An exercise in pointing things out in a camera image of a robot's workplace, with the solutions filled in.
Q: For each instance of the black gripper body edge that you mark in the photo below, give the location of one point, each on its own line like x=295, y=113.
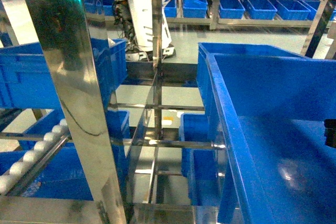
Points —
x=329, y=133

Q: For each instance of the far steel shelf rack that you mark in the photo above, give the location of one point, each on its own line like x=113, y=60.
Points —
x=293, y=10

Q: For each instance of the blue bin lower shelf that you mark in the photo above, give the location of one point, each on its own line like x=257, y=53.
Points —
x=63, y=177

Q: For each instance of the blue bin shelf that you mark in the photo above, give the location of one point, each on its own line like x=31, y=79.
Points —
x=26, y=82
x=63, y=177

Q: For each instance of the blue bin upper shelf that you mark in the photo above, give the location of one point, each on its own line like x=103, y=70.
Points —
x=26, y=82

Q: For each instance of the large blue bin foreground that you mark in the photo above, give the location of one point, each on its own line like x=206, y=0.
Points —
x=266, y=108

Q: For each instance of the blue bin lower middle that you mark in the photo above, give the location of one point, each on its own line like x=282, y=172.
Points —
x=198, y=165

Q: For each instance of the white mobile robot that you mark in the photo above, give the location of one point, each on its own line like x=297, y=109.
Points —
x=136, y=19

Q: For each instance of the white roller conveyor track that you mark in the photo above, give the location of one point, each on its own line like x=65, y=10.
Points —
x=23, y=172

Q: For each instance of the stainless steel shelf frame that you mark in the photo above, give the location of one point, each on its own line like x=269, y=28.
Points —
x=66, y=35

